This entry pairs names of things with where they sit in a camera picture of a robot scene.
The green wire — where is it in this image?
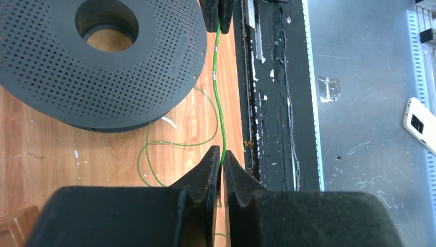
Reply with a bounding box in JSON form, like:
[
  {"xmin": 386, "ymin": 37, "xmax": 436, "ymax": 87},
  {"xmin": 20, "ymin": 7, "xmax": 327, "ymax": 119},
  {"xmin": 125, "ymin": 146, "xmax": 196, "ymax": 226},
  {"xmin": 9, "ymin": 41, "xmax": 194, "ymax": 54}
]
[{"xmin": 137, "ymin": 20, "xmax": 228, "ymax": 239}]

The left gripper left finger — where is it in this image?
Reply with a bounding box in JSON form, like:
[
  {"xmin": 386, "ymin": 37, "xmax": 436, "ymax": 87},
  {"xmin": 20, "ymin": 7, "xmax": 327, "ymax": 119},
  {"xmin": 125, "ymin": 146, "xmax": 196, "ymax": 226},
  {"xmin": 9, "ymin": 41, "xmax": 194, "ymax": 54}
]
[{"xmin": 25, "ymin": 146, "xmax": 220, "ymax": 246}]

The white smartphone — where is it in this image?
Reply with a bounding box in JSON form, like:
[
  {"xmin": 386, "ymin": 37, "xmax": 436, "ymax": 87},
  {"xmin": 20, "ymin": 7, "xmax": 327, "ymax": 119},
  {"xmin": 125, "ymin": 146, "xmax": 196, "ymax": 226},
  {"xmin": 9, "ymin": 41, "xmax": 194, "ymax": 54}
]
[{"xmin": 403, "ymin": 97, "xmax": 435, "ymax": 155}]

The dark grey spool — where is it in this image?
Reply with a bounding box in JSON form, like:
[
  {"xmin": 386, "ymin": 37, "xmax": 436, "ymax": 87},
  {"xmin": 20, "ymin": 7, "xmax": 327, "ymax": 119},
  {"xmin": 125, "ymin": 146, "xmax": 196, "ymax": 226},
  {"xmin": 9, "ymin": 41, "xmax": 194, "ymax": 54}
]
[{"xmin": 1, "ymin": 1, "xmax": 207, "ymax": 132}]

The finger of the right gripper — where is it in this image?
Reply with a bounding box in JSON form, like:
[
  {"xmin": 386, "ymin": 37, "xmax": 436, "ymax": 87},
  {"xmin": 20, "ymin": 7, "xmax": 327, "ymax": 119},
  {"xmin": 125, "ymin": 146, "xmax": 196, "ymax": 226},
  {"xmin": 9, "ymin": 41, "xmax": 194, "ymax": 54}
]
[
  {"xmin": 199, "ymin": 0, "xmax": 219, "ymax": 32},
  {"xmin": 219, "ymin": 0, "xmax": 235, "ymax": 34}
]

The aluminium frame rail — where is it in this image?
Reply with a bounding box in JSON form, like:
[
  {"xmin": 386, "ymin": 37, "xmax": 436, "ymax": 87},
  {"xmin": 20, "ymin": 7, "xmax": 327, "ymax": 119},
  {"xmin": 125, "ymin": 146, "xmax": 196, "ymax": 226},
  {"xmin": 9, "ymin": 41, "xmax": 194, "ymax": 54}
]
[{"xmin": 407, "ymin": 1, "xmax": 435, "ymax": 239}]

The wooden compartment tray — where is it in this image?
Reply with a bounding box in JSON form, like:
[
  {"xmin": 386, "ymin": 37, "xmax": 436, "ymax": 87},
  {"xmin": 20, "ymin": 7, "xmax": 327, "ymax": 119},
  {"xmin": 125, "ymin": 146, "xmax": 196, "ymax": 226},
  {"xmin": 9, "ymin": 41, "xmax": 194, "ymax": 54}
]
[{"xmin": 1, "ymin": 206, "xmax": 40, "ymax": 246}]

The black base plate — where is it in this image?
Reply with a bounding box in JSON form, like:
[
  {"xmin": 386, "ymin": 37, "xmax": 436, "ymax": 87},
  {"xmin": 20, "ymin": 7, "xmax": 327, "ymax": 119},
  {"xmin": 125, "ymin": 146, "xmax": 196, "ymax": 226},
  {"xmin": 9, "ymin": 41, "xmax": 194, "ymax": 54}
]
[{"xmin": 233, "ymin": 1, "xmax": 323, "ymax": 191}]

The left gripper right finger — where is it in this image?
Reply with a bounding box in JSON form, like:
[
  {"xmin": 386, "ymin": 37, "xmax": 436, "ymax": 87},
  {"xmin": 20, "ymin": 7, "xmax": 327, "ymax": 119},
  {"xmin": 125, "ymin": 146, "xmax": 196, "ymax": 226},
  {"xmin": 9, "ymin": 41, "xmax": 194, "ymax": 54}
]
[{"xmin": 223, "ymin": 151, "xmax": 403, "ymax": 246}]

